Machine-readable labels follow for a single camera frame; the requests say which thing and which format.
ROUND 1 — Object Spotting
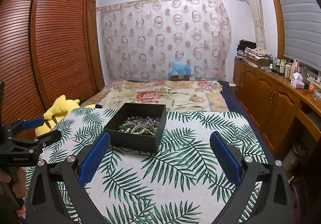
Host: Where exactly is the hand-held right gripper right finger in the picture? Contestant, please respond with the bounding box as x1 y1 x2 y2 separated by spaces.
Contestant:
209 132 295 224

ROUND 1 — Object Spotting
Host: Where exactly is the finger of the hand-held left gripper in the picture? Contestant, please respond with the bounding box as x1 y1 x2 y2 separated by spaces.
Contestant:
4 117 45 139
10 130 62 150

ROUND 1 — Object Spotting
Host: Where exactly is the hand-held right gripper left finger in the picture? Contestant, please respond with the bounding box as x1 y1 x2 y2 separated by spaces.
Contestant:
25 132 111 224

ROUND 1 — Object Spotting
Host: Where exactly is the black cardboard box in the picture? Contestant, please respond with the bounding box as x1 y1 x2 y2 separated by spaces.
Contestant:
104 103 167 153

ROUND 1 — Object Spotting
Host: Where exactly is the brown wooden bead necklace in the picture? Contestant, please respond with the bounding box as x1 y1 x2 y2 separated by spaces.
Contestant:
124 115 151 125

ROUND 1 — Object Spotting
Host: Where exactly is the pale jade bangle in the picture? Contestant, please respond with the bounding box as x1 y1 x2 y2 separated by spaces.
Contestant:
132 125 154 135

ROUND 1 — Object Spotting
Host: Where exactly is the white pearl necklace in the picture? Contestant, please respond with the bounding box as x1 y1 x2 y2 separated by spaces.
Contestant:
123 124 157 136

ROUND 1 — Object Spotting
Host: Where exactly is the person's left hand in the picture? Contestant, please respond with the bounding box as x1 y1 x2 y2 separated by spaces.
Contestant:
10 167 27 200

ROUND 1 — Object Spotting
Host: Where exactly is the yellow plush toy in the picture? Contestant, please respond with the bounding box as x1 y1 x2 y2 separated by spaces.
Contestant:
35 95 103 136

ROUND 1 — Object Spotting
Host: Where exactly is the dark blue bed sheet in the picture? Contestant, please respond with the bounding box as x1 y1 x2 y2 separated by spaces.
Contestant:
218 80 276 164

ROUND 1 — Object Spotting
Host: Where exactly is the leaf print tablecloth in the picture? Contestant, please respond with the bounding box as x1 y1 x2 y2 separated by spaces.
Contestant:
25 108 272 224

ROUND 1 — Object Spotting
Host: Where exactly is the grey container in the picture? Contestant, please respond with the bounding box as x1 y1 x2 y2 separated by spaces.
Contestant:
282 140 309 173

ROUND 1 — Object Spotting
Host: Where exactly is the wooden sideboard cabinet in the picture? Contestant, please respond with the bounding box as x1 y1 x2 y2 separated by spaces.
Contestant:
233 59 321 154

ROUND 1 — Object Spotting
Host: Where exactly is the brown slatted wooden wardrobe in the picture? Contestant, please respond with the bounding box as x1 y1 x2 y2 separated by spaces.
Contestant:
0 0 104 139

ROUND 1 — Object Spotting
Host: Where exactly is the blue plastic bag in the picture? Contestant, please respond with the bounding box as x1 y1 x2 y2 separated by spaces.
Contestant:
171 59 192 76

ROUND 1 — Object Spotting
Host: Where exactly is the pink tissue box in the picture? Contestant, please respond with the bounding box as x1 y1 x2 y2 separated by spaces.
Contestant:
290 72 305 89

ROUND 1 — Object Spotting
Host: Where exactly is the row of bottles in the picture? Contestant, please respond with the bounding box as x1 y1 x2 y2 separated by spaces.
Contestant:
269 57 309 80

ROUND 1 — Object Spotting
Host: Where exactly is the floral folded cloth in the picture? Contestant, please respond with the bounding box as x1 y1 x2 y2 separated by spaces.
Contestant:
244 47 273 60

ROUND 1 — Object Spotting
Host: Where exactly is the dark folded clothes stack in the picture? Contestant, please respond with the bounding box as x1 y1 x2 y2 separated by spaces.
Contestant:
237 39 257 57

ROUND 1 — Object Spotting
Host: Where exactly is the circle pattern sheer curtain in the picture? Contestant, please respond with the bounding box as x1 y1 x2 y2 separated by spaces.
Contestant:
97 0 232 81

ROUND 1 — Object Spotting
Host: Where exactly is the beige tied curtain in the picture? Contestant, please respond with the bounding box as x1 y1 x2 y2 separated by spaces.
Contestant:
241 0 267 50

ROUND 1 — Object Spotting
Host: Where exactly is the grey window blind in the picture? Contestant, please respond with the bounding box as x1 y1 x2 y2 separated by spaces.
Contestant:
271 0 321 69

